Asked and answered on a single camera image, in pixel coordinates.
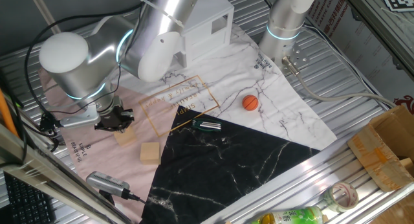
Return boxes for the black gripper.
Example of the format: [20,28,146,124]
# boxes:
[94,100,135,133]

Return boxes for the plain wooden cube block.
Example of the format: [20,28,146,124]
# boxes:
[139,141,162,166]
[113,126,138,148]

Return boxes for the small gray clamped device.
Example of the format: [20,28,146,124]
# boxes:
[39,106,61,136]

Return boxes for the green holder with silver bits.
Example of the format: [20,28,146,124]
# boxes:
[190,118,223,132]

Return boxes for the orange pole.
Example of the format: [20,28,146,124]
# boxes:
[0,87,19,137]

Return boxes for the marble pink black cloth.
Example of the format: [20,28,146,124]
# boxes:
[38,21,338,224]

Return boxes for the black keyboard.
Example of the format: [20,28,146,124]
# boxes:
[3,172,58,224]

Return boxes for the white plastic drawer cabinet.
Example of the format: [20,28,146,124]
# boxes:
[174,0,235,69]

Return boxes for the small orange basketball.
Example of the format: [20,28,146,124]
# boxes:
[242,94,259,112]

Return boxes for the green tea bottle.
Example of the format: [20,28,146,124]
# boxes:
[250,206,324,224]

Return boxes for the clear tape roll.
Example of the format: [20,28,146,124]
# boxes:
[323,181,360,214]

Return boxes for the white sheet with red print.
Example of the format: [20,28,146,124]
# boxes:
[305,0,414,107]

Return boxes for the brown cardboard box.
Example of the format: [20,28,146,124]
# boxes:
[346,104,414,192]

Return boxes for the black white marker board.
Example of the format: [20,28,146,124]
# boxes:
[380,0,414,13]

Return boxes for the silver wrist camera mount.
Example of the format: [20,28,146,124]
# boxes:
[60,109,102,129]

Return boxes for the silver depth camera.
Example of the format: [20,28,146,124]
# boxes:
[85,171,131,199]

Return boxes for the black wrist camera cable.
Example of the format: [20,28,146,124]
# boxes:
[25,2,146,133]

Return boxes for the aluminium frame post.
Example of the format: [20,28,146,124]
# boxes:
[0,123,133,224]

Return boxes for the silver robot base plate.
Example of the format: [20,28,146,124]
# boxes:
[274,44,311,73]

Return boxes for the gray robot cable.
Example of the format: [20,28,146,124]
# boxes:
[281,55,397,109]

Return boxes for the white cable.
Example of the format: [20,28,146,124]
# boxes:
[302,25,391,106]

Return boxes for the aluminium frame beam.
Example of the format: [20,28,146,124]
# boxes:
[339,0,414,78]

